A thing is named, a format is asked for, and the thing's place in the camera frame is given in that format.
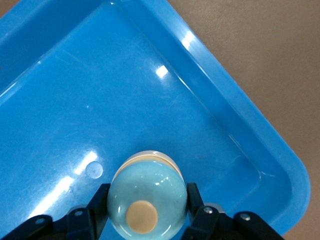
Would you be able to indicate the blue plastic tray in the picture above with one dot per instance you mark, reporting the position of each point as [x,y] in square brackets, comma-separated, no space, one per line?
[125,87]

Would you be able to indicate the light blue desk bell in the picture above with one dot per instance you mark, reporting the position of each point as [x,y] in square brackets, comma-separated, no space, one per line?
[147,185]

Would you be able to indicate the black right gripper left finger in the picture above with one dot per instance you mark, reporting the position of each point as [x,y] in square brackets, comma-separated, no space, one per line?
[80,222]

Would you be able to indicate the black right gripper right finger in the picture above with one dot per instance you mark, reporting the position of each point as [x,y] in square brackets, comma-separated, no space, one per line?
[212,222]

